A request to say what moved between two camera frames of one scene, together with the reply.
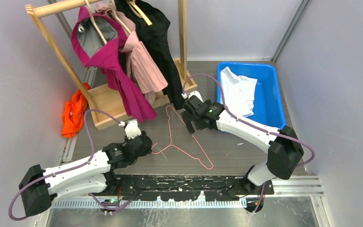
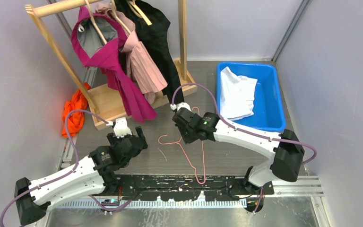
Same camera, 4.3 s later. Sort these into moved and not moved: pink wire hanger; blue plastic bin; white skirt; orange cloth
Moved: pink wire hanger
Not moved: white skirt; blue plastic bin; orange cloth
